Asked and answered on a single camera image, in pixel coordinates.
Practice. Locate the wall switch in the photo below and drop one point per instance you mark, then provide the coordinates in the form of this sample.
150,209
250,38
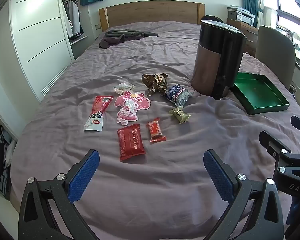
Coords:
97,26

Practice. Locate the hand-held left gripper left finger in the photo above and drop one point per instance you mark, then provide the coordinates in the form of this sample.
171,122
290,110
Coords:
86,177

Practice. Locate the black and copper kettle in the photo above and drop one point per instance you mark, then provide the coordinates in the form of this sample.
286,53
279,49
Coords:
210,62

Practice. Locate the red square snack packet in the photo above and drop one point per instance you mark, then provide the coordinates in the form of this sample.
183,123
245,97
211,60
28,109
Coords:
131,142

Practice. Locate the window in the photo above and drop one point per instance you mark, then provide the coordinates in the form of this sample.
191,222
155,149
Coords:
290,0

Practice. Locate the white wardrobe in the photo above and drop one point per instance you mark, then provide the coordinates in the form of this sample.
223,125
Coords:
40,42

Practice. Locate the small red candy bar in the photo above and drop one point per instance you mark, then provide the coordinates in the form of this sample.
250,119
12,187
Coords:
155,130

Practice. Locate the red and white sausage packet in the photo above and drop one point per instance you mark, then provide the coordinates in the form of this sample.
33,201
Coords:
97,112

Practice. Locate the green tray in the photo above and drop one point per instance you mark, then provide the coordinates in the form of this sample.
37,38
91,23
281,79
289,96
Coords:
257,90

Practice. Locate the small green candy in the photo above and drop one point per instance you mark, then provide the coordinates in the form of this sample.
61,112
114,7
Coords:
178,113

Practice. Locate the grey-green garment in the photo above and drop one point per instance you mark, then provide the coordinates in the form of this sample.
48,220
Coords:
130,33

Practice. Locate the grey chair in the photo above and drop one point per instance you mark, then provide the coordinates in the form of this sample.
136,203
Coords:
272,52

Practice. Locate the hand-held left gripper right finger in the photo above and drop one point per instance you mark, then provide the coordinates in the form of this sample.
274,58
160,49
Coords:
217,177

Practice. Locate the blue and white snack packet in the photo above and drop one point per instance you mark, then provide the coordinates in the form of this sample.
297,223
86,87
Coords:
177,95

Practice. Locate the dark patterned cloth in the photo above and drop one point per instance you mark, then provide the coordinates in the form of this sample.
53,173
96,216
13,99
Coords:
3,160

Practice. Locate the white printer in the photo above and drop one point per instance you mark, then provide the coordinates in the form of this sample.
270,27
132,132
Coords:
245,17

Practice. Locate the pink cartoon character packet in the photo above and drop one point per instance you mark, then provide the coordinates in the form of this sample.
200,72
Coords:
130,105

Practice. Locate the hanging clothes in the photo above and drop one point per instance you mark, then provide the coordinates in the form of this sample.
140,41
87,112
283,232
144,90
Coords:
73,17

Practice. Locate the bed with purple sheet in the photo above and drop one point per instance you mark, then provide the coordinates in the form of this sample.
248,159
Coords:
152,185

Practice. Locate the small white candy packet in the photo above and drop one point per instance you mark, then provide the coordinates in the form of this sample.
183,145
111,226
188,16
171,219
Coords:
123,87

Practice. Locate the wooden dresser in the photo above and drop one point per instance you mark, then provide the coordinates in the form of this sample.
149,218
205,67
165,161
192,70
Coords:
250,36

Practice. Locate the wooden headboard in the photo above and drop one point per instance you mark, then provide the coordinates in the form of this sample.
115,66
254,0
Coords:
152,13

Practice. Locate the brown snack wrapper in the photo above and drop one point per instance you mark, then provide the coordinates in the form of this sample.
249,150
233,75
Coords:
156,81

